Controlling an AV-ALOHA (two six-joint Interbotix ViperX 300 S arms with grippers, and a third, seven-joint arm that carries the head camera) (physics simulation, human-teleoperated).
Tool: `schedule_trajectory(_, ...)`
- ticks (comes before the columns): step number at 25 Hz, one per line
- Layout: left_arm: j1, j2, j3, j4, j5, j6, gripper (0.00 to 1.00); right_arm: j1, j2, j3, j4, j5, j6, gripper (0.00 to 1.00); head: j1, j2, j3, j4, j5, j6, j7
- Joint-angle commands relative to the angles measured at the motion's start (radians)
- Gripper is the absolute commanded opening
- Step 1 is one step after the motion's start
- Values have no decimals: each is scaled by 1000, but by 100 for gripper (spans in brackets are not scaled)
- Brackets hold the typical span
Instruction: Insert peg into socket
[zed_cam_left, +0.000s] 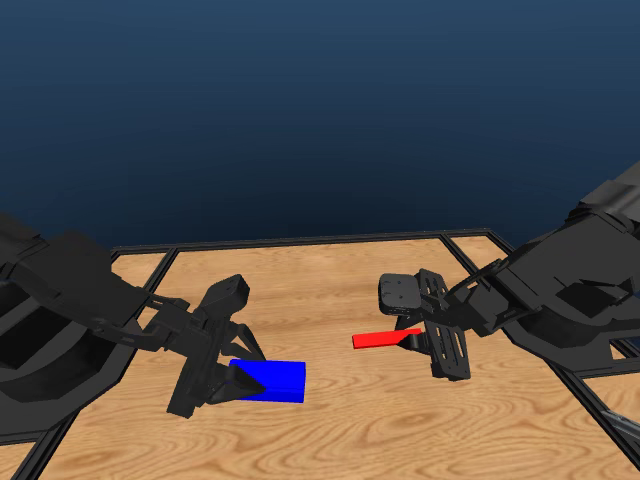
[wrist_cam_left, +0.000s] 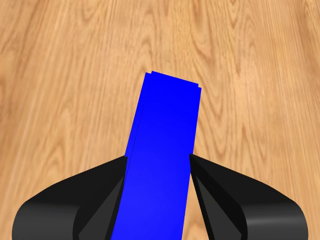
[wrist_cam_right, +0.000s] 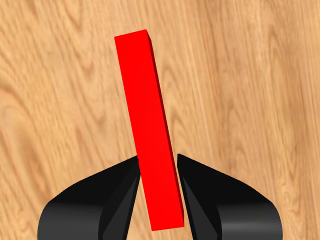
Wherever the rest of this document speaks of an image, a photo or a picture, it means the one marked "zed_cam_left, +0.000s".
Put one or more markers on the blue hollow socket block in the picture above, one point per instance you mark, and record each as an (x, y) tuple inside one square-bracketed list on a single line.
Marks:
[(280, 382)]

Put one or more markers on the thin red peg bar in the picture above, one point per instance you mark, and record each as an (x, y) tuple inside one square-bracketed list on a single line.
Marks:
[(375, 340)]

